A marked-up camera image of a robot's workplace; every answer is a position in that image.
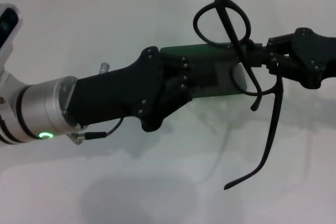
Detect left wrist silver plug stub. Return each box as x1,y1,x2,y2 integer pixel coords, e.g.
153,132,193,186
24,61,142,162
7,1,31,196
98,61,111,74

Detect black glasses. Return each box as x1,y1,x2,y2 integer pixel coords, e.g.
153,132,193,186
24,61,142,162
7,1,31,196
193,0,285,191

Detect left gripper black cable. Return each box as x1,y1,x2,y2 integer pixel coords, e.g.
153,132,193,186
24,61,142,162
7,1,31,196
75,117,126,141

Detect green glasses case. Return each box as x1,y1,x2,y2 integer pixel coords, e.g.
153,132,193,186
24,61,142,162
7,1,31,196
159,42,249,98

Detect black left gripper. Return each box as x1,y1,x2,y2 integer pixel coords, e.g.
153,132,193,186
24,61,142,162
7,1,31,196
66,46,165,133

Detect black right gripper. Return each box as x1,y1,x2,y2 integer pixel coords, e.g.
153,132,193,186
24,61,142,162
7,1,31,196
246,27,336,90

